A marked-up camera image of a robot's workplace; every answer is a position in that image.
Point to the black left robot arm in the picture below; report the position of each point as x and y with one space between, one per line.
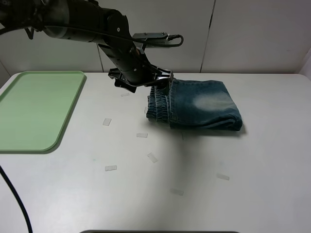
86 21

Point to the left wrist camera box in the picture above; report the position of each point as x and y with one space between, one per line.
159 39

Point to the children's blue denim shorts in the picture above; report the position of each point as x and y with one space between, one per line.
194 105

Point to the light green plastic tray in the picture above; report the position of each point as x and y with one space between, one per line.
35 107

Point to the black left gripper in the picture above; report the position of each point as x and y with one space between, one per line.
133 70

